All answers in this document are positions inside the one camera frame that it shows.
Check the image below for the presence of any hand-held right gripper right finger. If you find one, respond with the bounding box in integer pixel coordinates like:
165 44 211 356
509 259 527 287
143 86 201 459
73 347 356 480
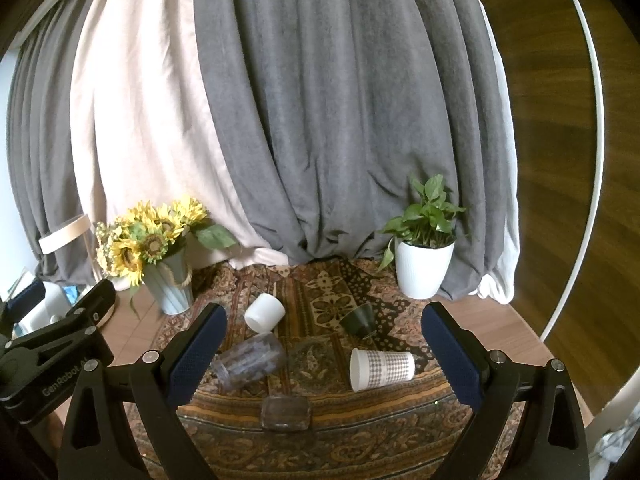
421 302 592 480

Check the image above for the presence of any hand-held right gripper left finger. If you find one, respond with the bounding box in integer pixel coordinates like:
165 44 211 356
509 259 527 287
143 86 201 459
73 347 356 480
59 303 228 480

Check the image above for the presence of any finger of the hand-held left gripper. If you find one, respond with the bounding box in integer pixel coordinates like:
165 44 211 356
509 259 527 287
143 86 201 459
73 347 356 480
0 282 47 339
5 279 118 349

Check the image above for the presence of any clear plastic cup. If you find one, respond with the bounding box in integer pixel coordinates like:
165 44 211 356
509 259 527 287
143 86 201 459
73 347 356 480
210 332 288 392

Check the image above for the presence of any checked paper cup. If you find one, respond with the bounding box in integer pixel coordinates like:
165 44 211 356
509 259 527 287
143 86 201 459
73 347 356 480
349 348 416 393

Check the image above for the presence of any white cup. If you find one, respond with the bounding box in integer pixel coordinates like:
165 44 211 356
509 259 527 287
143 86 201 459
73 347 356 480
244 293 286 334

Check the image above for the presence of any dark green ceramic cup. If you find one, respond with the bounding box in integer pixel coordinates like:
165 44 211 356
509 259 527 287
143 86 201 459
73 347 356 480
340 302 379 337

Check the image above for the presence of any round wooden board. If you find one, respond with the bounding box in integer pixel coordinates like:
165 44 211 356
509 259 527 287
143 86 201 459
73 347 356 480
96 290 119 329

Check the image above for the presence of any white appliance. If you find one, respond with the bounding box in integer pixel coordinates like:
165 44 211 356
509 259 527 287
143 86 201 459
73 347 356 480
19 280 72 337

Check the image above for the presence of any wooden chair back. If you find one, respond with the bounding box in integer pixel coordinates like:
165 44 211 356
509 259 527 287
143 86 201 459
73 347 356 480
38 213 91 256

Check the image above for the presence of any grey-green ribbed vase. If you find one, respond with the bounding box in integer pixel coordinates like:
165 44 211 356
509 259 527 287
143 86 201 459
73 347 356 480
143 251 195 316

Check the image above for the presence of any sunflower bouquet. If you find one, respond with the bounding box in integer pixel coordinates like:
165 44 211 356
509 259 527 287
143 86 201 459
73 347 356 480
95 197 237 318

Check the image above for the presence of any white ribbed plant pot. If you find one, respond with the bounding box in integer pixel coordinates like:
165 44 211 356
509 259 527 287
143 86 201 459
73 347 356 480
394 237 456 300

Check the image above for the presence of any short clear glass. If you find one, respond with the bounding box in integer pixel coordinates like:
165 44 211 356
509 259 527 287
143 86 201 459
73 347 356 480
260 395 312 434

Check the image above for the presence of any narrow grey curtain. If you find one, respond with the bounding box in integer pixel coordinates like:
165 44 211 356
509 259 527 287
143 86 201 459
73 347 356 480
7 0 118 291

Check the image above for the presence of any green leafy plant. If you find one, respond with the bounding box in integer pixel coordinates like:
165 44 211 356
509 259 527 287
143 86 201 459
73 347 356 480
376 174 469 272

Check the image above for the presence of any patterned brown table cloth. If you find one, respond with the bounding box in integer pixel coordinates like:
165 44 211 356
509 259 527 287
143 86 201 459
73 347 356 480
125 257 526 480

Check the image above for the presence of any beige curtain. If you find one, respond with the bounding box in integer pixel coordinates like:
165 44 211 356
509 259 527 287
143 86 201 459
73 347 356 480
71 0 290 285

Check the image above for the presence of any grey white crumpled cloth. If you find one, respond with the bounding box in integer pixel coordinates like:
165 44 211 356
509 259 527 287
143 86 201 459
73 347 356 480
595 425 632 480

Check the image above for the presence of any white sheer curtain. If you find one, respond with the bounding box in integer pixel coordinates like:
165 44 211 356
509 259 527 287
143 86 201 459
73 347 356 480
475 7 519 304

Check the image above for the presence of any wide grey curtain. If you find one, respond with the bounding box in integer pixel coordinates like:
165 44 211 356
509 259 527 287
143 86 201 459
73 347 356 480
192 0 516 302

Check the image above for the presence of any white hoop tube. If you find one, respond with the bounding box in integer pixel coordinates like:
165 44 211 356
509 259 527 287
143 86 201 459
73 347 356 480
541 0 607 341

